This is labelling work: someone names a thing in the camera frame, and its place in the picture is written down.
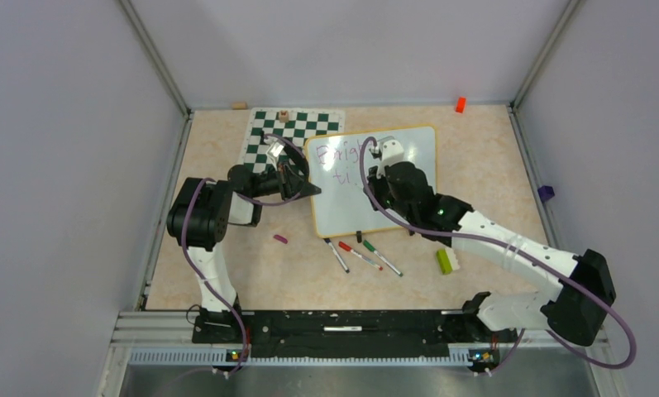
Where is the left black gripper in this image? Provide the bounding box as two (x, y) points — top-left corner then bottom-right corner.
(249, 159), (320, 201)

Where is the yellow framed whiteboard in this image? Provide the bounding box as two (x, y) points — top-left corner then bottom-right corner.
(304, 125), (437, 238)

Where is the purple marker cap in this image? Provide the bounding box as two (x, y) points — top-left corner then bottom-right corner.
(273, 234), (289, 244)

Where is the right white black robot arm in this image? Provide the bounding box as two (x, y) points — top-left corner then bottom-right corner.
(362, 161), (618, 347)

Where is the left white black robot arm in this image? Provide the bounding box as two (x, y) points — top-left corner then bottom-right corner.
(166, 161), (322, 342)

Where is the blue whiteboard marker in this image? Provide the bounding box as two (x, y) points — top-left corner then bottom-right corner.
(323, 238), (351, 274)

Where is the green whiteboard marker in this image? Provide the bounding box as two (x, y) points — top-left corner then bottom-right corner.
(362, 239), (404, 277)

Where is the red whiteboard marker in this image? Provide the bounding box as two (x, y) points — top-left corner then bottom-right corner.
(338, 242), (383, 270)

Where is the green white chessboard mat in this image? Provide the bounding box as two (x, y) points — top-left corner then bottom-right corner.
(236, 107), (346, 182)

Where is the green white toy brick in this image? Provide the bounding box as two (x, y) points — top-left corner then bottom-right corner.
(436, 247), (461, 275)

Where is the orange red block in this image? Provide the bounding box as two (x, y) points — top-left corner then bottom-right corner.
(455, 97), (467, 114)

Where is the purple block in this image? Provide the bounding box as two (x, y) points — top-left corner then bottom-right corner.
(537, 185), (556, 203)

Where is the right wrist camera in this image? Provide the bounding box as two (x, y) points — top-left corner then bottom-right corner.
(369, 136), (404, 179)

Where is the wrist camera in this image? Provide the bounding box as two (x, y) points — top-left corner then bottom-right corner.
(266, 141), (284, 169)
(369, 136), (404, 179)

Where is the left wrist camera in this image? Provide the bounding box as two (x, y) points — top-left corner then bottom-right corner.
(266, 141), (284, 169)

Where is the wooden block on wall edge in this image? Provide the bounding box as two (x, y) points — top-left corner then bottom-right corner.
(231, 102), (248, 110)

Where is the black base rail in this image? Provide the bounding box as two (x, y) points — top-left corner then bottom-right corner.
(192, 310), (474, 359)

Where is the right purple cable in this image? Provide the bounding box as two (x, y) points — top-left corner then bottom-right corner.
(359, 136), (638, 379)

